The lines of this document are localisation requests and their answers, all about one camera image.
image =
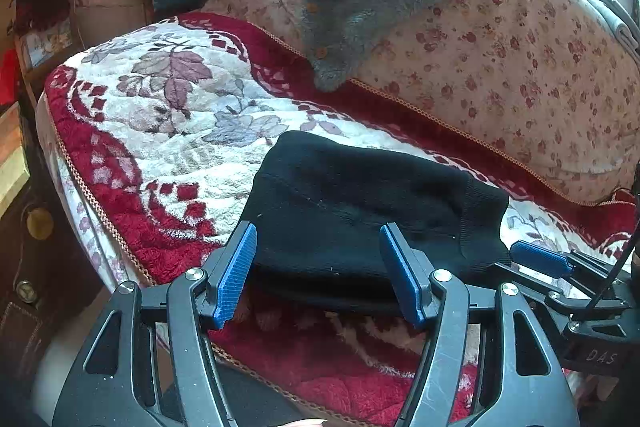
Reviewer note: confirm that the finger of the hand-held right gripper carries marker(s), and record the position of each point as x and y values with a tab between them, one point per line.
542	259
530	282

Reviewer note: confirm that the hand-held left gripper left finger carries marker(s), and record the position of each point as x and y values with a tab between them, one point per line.
235	277

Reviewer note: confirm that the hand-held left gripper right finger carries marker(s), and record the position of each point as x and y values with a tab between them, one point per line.
405	277

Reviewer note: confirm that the black pants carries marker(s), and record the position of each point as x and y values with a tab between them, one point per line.
360	207

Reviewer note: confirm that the red and white floral blanket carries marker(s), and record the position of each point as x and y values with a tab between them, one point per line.
175	107

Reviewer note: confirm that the folded floral quilt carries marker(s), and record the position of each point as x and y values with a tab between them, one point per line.
500	82

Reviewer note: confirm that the brown wooden cabinet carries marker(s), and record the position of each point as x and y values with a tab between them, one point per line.
30	267

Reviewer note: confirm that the beige cardboard box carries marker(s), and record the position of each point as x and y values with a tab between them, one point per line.
107	24

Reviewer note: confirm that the dark red cloth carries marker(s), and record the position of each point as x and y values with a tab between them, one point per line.
37	7

